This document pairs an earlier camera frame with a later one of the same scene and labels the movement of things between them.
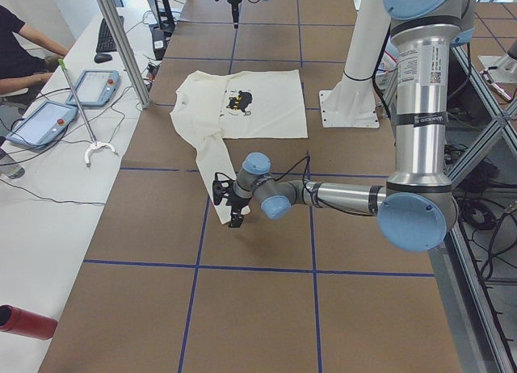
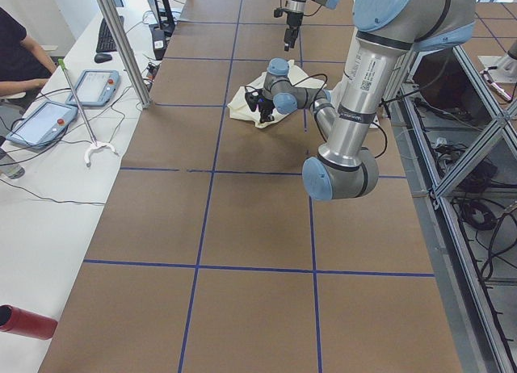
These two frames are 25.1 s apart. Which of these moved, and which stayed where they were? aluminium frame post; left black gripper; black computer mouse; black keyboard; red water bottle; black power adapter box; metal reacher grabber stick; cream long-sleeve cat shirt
Moved: cream long-sleeve cat shirt; left black gripper
Stayed: red water bottle; aluminium frame post; black power adapter box; black computer mouse; black keyboard; metal reacher grabber stick
